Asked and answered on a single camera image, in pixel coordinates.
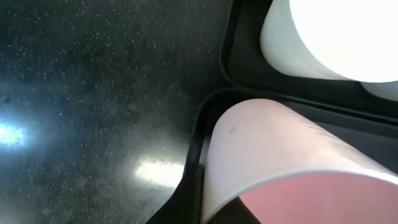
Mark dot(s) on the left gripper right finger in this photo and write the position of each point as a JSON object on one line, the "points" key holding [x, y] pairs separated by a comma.
{"points": [[237, 214]]}

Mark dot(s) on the black tray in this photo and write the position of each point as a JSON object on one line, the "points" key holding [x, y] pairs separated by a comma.
{"points": [[248, 84]]}

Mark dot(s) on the pink cup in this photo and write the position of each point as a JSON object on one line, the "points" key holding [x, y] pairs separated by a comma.
{"points": [[280, 140]]}

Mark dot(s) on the white cup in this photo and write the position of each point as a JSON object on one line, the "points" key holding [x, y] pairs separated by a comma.
{"points": [[342, 37]]}

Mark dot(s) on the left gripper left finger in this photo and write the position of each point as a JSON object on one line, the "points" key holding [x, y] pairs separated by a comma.
{"points": [[186, 205]]}

